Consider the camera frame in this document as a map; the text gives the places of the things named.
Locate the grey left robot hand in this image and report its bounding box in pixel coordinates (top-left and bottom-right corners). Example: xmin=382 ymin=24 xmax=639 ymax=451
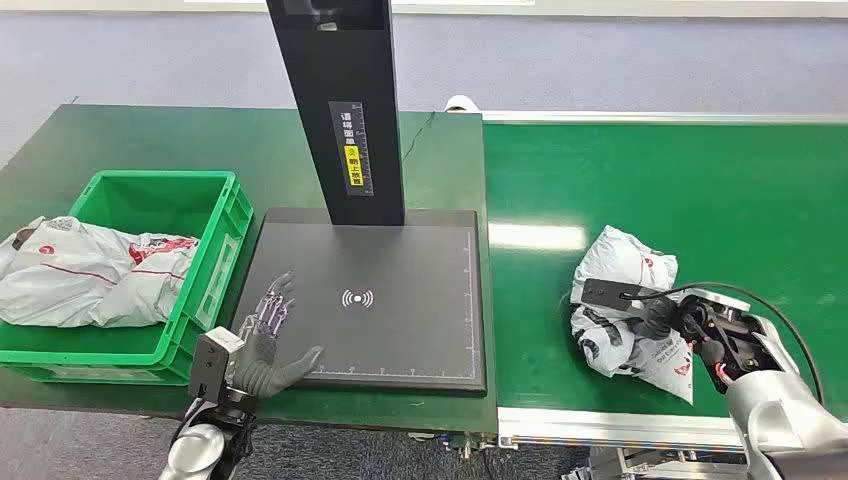
xmin=228 ymin=270 xmax=326 ymax=399

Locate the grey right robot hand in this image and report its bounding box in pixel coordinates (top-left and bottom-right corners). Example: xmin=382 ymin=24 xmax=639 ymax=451
xmin=625 ymin=296 xmax=704 ymax=343

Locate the white red-printed poly package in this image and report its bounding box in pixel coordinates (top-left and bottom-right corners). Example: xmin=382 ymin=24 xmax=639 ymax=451
xmin=568 ymin=225 xmax=696 ymax=406

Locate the green conveyor belt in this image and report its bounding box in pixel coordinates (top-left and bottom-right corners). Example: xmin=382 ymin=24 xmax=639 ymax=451
xmin=482 ymin=121 xmax=848 ymax=421

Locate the black inbound scanner machine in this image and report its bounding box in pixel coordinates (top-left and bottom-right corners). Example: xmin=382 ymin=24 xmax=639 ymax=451
xmin=229 ymin=0 xmax=489 ymax=398

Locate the white crumpled poly package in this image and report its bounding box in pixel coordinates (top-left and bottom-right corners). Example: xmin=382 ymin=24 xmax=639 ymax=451
xmin=0 ymin=215 xmax=201 ymax=330

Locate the green plastic crate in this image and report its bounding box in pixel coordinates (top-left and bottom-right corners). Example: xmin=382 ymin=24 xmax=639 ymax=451
xmin=0 ymin=169 xmax=256 ymax=388

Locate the black and yellow label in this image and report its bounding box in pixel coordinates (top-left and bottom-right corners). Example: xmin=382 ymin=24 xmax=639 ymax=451
xmin=328 ymin=100 xmax=375 ymax=198

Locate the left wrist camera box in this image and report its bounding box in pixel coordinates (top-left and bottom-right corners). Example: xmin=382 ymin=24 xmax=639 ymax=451
xmin=188 ymin=325 xmax=246 ymax=403

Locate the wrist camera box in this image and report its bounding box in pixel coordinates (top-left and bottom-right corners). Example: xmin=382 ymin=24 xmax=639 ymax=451
xmin=580 ymin=277 xmax=645 ymax=313
xmin=188 ymin=325 xmax=246 ymax=403

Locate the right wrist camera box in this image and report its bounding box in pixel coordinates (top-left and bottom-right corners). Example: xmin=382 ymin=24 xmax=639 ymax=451
xmin=580 ymin=277 xmax=645 ymax=313

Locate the aluminium conveyor side rail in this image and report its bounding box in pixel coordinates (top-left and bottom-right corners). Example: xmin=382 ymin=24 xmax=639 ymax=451
xmin=496 ymin=405 xmax=751 ymax=454
xmin=481 ymin=109 xmax=848 ymax=126

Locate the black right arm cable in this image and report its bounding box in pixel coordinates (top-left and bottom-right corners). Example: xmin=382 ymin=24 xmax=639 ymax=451
xmin=621 ymin=281 xmax=826 ymax=407

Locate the metal conveyor support frame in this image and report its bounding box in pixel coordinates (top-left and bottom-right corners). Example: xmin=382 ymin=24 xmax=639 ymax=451
xmin=561 ymin=445 xmax=755 ymax=480

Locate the metal connector bracket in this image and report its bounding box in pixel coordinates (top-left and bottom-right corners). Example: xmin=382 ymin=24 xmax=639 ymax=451
xmin=406 ymin=430 xmax=520 ymax=460

